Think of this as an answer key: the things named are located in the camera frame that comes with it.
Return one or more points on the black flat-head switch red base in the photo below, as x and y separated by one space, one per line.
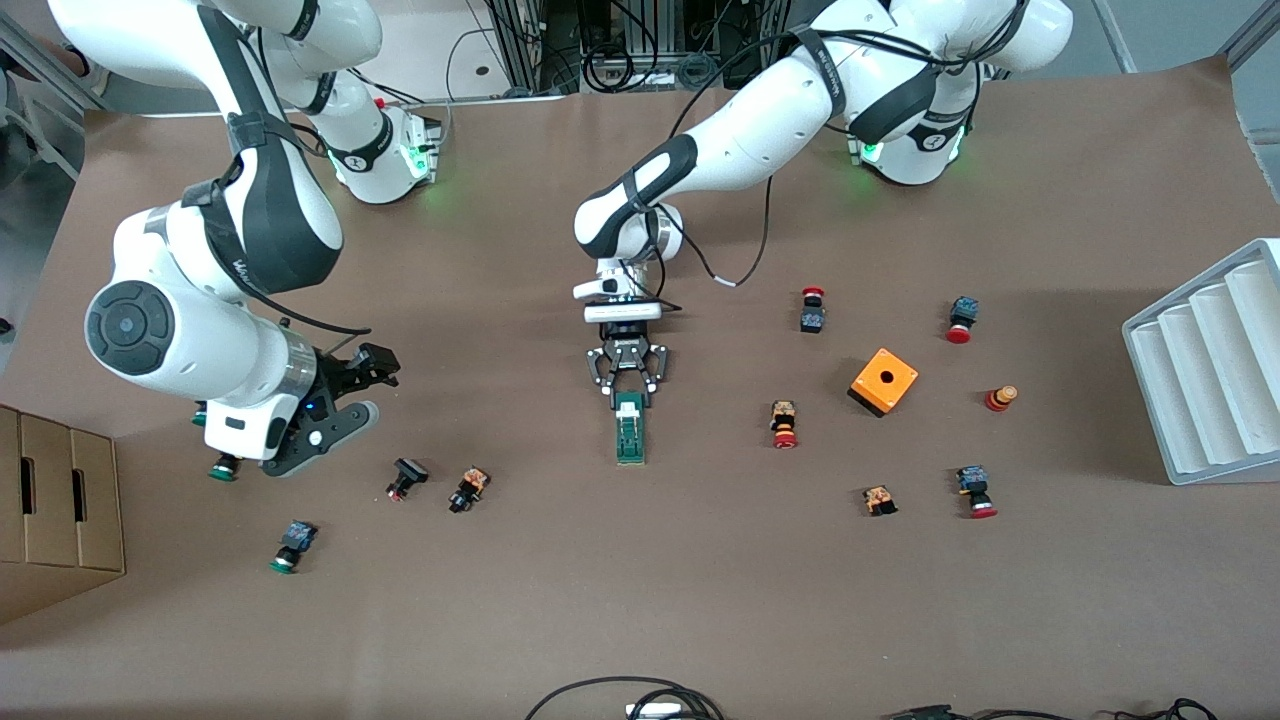
407 473

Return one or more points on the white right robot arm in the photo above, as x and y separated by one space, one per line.
270 220

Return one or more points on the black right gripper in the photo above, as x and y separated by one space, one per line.
341 375

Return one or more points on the red push button black block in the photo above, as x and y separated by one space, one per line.
812 315

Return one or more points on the black selector switch orange block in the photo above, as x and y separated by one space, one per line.
468 489

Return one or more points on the orange black contact block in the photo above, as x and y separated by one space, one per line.
879 499

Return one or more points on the brown cardboard box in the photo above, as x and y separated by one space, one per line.
60 520

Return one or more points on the white plug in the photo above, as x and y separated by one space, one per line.
655 711

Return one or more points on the red push button orange block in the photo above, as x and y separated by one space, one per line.
783 422

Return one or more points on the red push button blue block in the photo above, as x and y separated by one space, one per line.
973 485
963 315

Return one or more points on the aluminium frame post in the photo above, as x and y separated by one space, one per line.
1252 30

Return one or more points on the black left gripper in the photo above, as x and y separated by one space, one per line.
626 349

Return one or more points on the grey white slotted tray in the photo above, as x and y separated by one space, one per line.
1205 370

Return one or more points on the red yellow emergency stop head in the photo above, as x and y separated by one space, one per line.
1000 398

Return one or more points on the orange button enclosure box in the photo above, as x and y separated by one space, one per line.
885 385

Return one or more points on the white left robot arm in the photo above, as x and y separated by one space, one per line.
760 130

